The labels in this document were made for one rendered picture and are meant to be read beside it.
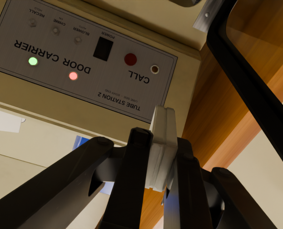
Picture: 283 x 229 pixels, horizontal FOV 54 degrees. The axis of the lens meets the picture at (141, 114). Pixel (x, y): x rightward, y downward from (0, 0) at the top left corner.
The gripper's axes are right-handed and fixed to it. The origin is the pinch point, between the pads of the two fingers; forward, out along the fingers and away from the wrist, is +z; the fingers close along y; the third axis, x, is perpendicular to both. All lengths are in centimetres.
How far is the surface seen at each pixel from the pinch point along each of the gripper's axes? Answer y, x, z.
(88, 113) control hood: -7.1, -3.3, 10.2
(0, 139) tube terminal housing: -23.2, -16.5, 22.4
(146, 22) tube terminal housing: -3.9, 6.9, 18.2
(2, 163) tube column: -23.3, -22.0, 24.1
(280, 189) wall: 63, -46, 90
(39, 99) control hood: -12.1, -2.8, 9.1
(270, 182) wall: 57, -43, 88
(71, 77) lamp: -9.8, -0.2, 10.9
